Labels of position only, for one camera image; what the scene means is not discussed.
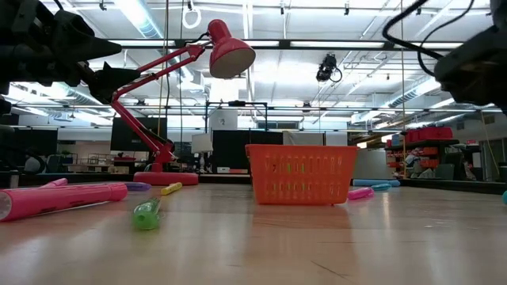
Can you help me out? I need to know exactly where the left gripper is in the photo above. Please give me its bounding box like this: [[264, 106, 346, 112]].
[[0, 0, 142, 105]]

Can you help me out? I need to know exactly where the pink highlighter marker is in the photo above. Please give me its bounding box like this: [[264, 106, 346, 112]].
[[347, 187, 375, 201], [38, 177, 70, 189]]

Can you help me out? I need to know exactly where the purple marker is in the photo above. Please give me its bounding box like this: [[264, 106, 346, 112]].
[[124, 181, 153, 192]]

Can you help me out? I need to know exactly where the thick pink-red marker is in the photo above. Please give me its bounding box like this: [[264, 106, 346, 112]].
[[0, 182, 129, 223]]

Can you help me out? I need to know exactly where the green highlighter marker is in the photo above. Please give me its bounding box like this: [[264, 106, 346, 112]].
[[132, 197, 162, 232]]

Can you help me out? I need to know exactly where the yellow highlighter marker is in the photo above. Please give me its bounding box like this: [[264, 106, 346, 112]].
[[285, 160, 307, 198], [160, 181, 184, 196]]

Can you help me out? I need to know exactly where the black background monitor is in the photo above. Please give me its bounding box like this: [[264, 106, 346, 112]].
[[109, 116, 169, 153]]

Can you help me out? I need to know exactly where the red desk lamp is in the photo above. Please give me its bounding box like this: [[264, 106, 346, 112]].
[[109, 18, 257, 187]]

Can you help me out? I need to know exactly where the orange plastic basket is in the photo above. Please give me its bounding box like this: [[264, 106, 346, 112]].
[[245, 143, 360, 207]]

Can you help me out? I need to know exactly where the shelf with red bins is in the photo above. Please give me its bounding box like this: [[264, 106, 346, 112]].
[[383, 126, 461, 180]]

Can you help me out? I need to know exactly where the white hanging ring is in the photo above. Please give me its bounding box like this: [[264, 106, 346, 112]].
[[181, 6, 203, 30]]

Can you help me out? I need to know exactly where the black ceiling-mounted camera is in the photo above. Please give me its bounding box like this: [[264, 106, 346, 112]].
[[315, 52, 343, 85]]

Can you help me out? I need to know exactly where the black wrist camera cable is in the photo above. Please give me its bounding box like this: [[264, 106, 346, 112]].
[[381, 0, 444, 61]]

